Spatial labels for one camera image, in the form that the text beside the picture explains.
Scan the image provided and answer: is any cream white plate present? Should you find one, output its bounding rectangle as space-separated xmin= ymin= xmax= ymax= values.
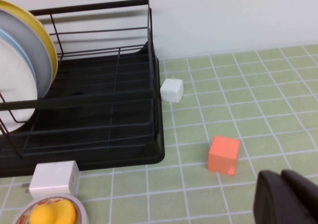
xmin=0 ymin=38 xmax=39 ymax=135

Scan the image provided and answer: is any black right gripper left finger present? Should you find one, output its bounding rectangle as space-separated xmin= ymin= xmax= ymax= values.
xmin=253 ymin=170 xmax=316 ymax=224

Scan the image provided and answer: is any orange cube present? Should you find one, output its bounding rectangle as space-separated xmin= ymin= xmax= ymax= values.
xmin=207 ymin=135 xmax=241 ymax=176

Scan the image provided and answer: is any grey plate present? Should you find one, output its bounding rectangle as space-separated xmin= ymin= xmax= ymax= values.
xmin=0 ymin=8 xmax=54 ymax=99

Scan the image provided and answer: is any small white cube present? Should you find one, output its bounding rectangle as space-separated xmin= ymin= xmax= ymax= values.
xmin=160 ymin=77 xmax=184 ymax=102

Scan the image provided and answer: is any black wire dish rack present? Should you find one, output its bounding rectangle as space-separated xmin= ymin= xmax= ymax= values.
xmin=0 ymin=0 xmax=159 ymax=159

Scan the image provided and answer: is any yellow rubber duck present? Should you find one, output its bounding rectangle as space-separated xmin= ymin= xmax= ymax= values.
xmin=29 ymin=199 xmax=77 ymax=224

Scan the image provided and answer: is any white power adapter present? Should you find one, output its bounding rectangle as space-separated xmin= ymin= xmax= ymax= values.
xmin=21 ymin=160 xmax=80 ymax=200

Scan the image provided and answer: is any light blue plate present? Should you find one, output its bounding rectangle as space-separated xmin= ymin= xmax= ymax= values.
xmin=0 ymin=27 xmax=35 ymax=76

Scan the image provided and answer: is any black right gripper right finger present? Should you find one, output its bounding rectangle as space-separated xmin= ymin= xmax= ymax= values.
xmin=281 ymin=168 xmax=318 ymax=224

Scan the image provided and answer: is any yellow plate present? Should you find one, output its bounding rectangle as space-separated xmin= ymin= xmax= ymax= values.
xmin=0 ymin=0 xmax=59 ymax=85

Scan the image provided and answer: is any black plastic drip tray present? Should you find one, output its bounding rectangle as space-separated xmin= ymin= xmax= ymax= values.
xmin=0 ymin=41 xmax=166 ymax=179

